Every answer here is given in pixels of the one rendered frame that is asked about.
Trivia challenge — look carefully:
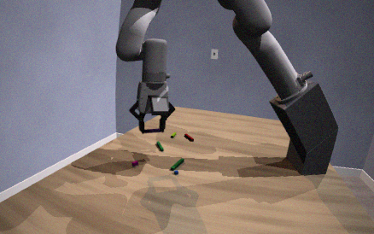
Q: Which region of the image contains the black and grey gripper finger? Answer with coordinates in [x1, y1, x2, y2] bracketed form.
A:
[160, 103, 175, 132]
[129, 100, 146, 134]

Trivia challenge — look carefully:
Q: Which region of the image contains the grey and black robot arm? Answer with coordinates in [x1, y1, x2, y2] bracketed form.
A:
[116, 0, 313, 115]

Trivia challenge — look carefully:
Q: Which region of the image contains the red rod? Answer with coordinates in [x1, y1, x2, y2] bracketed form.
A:
[184, 134, 194, 142]

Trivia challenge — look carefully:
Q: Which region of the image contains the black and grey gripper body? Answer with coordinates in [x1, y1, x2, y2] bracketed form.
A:
[137, 81, 169, 114]

